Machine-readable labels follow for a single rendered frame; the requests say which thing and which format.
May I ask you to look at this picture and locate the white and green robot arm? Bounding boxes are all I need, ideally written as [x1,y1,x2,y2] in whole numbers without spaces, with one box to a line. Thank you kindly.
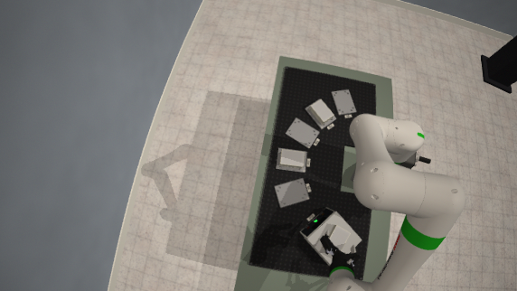
[326,114,465,291]

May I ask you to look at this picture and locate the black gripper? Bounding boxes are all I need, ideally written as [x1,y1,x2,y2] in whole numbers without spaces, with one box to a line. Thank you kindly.
[320,230,360,266]

